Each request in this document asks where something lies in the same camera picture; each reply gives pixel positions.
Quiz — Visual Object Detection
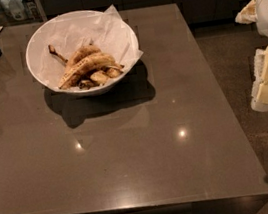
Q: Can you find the white plastic bottle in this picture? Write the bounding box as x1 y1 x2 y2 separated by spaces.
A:
8 0 27 21

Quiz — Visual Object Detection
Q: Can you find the white ceramic bowl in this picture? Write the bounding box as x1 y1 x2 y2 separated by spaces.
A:
19 1 147 106

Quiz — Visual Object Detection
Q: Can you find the spotted ripe banana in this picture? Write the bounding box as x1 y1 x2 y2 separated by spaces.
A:
48 44 101 67
58 52 123 89

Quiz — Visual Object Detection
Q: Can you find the small banana piece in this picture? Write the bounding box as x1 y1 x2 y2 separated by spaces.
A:
78 67 122 90

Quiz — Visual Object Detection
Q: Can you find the white paper liner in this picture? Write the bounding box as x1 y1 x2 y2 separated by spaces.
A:
29 0 148 94

